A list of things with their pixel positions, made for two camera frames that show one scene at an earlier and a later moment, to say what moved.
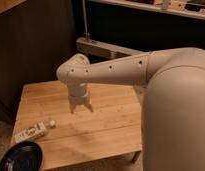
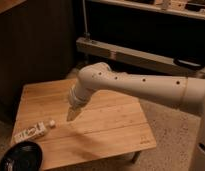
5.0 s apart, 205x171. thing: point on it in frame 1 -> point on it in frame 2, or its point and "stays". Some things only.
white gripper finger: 89,106 -> 74,114
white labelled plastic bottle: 34,131 stays
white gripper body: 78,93 stays
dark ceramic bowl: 22,156 stays
